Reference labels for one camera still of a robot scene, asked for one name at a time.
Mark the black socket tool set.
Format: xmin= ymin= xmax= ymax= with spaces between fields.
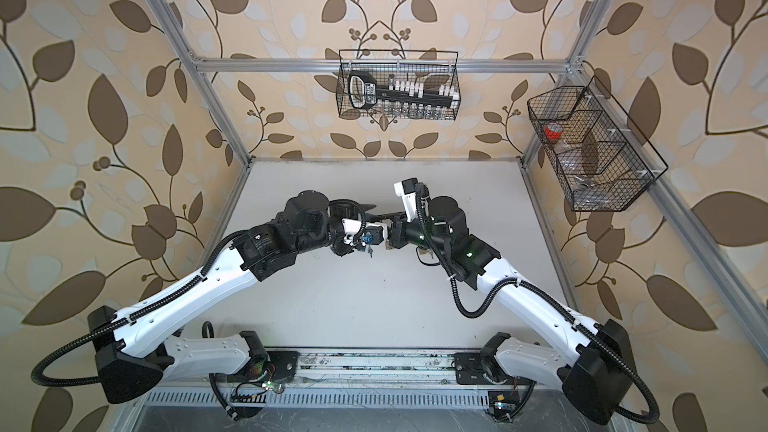
xmin=346 ymin=71 xmax=461 ymax=110

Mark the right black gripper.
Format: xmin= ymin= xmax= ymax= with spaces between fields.
xmin=372 ymin=211 xmax=450 ymax=258

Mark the red item in basket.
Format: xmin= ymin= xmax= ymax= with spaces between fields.
xmin=543 ymin=122 xmax=564 ymax=143

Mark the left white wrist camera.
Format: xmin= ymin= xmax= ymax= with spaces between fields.
xmin=342 ymin=218 xmax=388 ymax=248

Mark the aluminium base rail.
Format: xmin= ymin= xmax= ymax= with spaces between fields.
xmin=119 ymin=346 xmax=625 ymax=412

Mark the back black wire basket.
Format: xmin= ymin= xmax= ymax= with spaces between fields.
xmin=336 ymin=47 xmax=462 ymax=121

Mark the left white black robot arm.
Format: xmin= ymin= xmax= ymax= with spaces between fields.
xmin=31 ymin=191 xmax=368 ymax=404

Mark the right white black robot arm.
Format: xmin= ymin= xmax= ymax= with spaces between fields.
xmin=386 ymin=180 xmax=660 ymax=425

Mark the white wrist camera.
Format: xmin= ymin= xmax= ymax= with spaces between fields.
xmin=394 ymin=178 xmax=420 ymax=223
xmin=342 ymin=218 xmax=388 ymax=248

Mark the side black wire basket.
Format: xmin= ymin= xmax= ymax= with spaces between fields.
xmin=527 ymin=77 xmax=668 ymax=212

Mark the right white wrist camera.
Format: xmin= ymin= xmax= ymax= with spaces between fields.
xmin=394 ymin=178 xmax=420 ymax=223

